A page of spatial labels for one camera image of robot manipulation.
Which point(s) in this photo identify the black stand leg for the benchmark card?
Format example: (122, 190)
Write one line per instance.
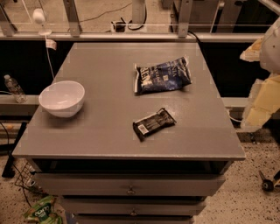
(9, 148)

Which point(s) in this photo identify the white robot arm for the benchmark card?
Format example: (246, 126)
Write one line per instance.
(270, 52)

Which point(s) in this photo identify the grey drawer cabinet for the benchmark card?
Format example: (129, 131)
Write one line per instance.
(95, 162)

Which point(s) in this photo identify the white bowl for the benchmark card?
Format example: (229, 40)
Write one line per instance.
(63, 98)

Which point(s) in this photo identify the black caster wheel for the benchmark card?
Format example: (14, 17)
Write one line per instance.
(269, 185)

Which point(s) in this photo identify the blue chip bag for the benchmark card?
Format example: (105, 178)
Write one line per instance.
(168, 76)

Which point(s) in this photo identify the clear plastic water bottle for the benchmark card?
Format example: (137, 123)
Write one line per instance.
(15, 89)

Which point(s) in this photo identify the small white webcam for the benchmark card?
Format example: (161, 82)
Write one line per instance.
(39, 18)

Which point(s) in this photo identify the green snack bag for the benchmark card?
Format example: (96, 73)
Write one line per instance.
(42, 212)

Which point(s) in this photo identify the wire basket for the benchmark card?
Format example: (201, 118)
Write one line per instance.
(26, 179)

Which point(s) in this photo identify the metal railing frame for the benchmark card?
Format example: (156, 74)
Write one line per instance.
(138, 19)

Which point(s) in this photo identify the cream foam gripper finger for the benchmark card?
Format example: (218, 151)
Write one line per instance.
(252, 53)
(263, 102)

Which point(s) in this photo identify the black snack bar wrapper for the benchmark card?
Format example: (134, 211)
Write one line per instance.
(153, 123)

